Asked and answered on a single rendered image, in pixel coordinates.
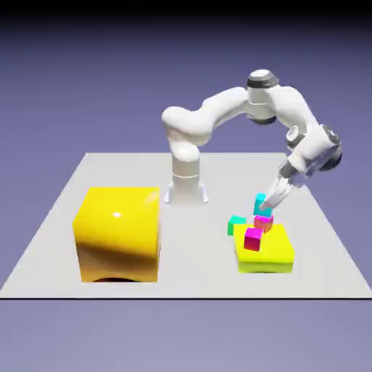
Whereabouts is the small green cube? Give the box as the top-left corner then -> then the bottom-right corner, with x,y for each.
227,215 -> 247,237

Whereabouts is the small cyan cube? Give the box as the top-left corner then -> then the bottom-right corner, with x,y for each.
253,193 -> 275,218

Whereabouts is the large yellow box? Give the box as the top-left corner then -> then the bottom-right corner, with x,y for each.
72,186 -> 161,283

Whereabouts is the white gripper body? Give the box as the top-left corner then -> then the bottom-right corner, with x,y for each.
259,173 -> 294,211

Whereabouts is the flat lime yellow box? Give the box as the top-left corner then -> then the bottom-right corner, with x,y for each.
233,222 -> 296,275

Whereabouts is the small magenta cube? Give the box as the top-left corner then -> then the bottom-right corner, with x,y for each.
243,227 -> 264,252

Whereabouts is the small pink cube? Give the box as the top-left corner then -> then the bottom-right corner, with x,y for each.
253,215 -> 275,234

